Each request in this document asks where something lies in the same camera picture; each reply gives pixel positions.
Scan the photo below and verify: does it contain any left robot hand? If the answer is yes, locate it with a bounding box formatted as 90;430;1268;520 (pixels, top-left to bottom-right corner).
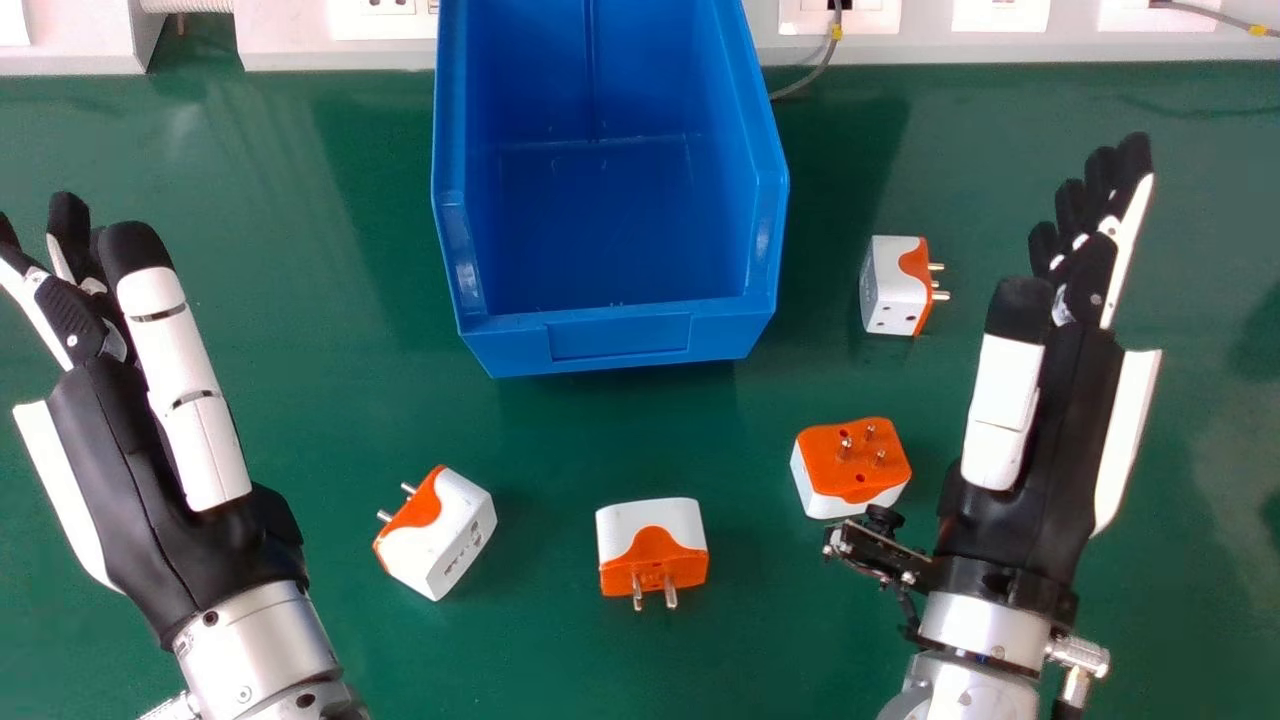
0;191;309;649

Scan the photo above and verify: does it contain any white wall socket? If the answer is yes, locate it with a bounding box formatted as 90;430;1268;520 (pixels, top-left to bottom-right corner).
328;0;439;41
951;0;1052;34
778;0;902;36

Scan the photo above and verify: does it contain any grey cable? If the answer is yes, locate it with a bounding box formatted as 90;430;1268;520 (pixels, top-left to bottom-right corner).
1150;0;1280;39
768;0;847;102

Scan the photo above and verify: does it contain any white-and-orange plug adapter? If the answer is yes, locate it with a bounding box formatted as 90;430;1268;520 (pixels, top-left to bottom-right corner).
859;235;951;337
373;464;498;602
595;497;710;612
790;416;913;521

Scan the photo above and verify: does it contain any blue plastic bin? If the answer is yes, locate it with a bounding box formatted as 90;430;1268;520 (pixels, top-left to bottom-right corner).
431;0;790;379

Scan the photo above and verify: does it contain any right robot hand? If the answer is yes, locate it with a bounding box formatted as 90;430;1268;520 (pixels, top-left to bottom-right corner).
932;132;1163;623

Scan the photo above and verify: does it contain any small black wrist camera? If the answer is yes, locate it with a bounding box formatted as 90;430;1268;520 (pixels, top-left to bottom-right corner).
822;505;936;593

